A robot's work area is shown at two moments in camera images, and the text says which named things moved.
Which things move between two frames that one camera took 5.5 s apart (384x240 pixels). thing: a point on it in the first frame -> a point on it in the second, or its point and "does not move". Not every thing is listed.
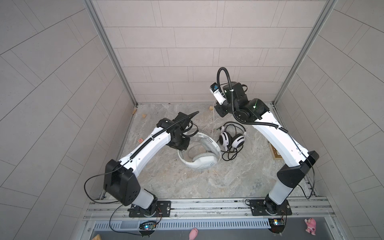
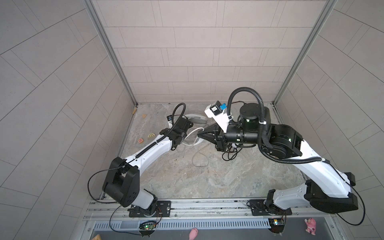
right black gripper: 218,107 -> 219,139
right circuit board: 277,225 does not move
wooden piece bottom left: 97,237 does not move
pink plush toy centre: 193,233 does not move
